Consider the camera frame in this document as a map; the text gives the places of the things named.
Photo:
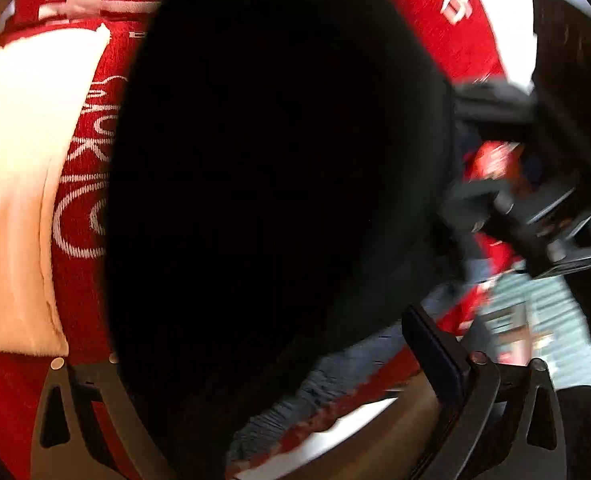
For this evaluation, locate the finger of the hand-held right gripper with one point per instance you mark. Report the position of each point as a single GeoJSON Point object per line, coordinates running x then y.
{"type": "Point", "coordinates": [480, 205]}
{"type": "Point", "coordinates": [490, 102]}

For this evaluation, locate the brown wooden bed frame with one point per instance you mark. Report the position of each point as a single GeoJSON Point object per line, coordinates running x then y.
{"type": "Point", "coordinates": [390, 415]}

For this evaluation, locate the cream cloth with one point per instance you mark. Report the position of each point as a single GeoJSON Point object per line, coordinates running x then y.
{"type": "Point", "coordinates": [15, 185]}

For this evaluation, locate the black pants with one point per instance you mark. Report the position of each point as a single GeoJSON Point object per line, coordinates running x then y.
{"type": "Point", "coordinates": [275, 185]}

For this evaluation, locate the pale green striped cloth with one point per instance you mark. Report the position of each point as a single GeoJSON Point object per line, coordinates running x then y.
{"type": "Point", "coordinates": [560, 320]}

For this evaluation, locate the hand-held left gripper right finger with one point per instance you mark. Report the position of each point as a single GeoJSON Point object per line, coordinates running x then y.
{"type": "Point", "coordinates": [435, 355]}

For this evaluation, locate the red printed blanket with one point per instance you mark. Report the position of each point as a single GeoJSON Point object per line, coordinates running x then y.
{"type": "Point", "coordinates": [5, 400]}

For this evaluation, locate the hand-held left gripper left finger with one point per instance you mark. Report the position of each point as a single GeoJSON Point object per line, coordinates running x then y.
{"type": "Point", "coordinates": [82, 377]}

